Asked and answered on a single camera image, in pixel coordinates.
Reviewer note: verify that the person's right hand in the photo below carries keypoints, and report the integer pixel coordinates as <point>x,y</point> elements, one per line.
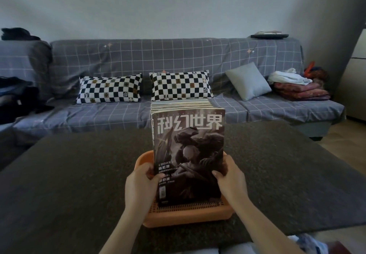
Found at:
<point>233,182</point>

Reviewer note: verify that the person's left hand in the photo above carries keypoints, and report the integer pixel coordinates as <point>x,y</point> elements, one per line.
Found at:
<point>140,190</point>

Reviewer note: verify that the orange plastic basket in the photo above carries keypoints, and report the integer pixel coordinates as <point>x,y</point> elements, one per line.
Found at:
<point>188,216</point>

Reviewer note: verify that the dark landscape cover magazine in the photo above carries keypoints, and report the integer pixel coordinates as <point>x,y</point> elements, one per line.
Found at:
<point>188,148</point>

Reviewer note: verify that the thick stack of collected magazines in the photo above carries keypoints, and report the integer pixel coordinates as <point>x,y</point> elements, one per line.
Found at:
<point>183,105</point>

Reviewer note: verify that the person's left forearm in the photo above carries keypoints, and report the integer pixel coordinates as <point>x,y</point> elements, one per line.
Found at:
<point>123,233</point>

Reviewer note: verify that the person's right forearm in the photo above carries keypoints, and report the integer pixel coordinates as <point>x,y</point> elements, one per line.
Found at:
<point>266,228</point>

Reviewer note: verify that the person's light trousers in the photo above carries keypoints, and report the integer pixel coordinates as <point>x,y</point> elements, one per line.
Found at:
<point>223,249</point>

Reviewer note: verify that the dark stone table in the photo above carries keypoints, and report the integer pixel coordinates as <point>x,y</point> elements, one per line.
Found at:
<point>71,176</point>

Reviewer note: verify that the crumpled clear plastic bags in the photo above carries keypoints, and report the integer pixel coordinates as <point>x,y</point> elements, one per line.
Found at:
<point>308,243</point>

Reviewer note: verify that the plain grey cushion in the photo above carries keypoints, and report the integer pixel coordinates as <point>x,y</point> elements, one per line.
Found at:
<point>247,82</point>

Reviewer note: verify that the black white checkered pillow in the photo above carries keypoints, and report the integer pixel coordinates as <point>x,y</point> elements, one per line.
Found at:
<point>108,89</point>
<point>180,86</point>

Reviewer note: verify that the dark red folded blanket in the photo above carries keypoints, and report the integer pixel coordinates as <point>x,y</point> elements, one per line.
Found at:
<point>303,92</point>

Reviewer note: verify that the white folded cloth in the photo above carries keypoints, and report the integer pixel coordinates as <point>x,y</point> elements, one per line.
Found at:
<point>288,77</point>

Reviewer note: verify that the dark red floor item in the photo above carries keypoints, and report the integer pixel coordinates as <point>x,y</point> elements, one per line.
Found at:
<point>340,248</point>

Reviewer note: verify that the orange red fabric item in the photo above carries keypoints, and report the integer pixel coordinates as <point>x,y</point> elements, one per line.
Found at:
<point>317,72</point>

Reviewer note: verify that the grey plaid covered sofa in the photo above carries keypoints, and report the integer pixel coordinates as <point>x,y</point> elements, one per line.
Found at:
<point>171,53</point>

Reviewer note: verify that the black flat tray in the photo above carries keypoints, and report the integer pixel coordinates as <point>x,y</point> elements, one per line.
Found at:
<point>268,35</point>

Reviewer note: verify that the heap of dark clothes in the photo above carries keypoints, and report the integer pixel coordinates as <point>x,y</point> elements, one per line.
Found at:
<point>17,102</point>

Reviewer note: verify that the small black garment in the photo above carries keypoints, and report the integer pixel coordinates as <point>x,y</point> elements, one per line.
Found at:
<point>18,34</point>

